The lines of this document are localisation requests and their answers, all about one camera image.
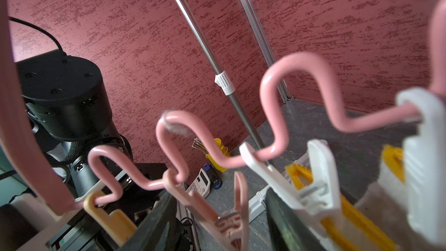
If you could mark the white clothespin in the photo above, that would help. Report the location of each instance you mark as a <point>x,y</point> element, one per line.
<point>324,173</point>
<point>425,166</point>

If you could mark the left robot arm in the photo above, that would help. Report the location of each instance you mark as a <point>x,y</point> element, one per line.
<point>54,110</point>

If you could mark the yellow cup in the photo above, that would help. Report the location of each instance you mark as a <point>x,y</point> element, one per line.
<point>217,162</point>

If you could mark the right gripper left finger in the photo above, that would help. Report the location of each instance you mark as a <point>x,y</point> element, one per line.
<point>157,231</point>

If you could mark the clothes rack with steel bars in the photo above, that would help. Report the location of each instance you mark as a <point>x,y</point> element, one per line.
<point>222,78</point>

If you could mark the white calculator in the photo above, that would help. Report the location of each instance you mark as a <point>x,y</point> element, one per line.
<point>201,184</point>

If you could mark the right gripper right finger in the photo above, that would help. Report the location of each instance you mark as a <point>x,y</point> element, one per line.
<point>287,231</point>

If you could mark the blue object behind calculator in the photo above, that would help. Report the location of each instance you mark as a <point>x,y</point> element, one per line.
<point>213,176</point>

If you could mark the yellow clothespin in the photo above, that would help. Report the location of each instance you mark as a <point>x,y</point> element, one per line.
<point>116,224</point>

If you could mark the pencils in cup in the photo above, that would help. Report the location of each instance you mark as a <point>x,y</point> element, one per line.
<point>197,144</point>

